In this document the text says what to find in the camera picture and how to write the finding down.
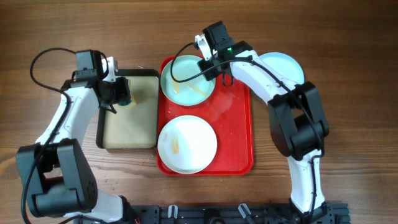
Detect green and yellow sponge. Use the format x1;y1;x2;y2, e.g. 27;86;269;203
118;78;136;106

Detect light blue round plate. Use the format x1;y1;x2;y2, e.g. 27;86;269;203
160;55;216;106

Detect white round plate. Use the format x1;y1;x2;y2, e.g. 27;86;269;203
157;115;218;174

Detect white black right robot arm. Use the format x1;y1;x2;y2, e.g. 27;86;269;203
200;48;329;218

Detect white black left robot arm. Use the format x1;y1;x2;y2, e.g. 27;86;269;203
16;77;130;223

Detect red plastic tray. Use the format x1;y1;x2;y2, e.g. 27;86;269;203
158;75;254;176

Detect black tray of soapy water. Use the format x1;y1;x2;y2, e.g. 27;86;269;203
96;69;160;150

